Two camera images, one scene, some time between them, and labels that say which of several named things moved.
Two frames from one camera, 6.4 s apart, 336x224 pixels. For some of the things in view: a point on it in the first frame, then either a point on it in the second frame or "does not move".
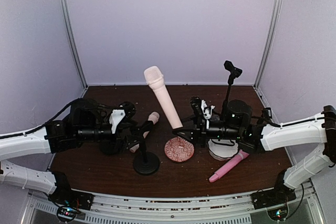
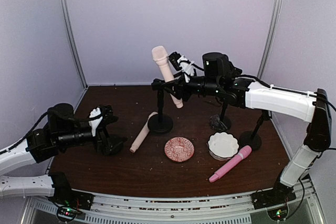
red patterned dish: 178,149 does not move
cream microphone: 153,116 does not move
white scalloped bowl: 222,149 does not move
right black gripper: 199,132 to 181,89
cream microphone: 154,77 to 160,54
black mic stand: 110,147 does not move
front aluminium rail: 293,205 does not move
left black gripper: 122,135 to 104,135
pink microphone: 242,154 does not move
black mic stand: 146,163 to 160,123
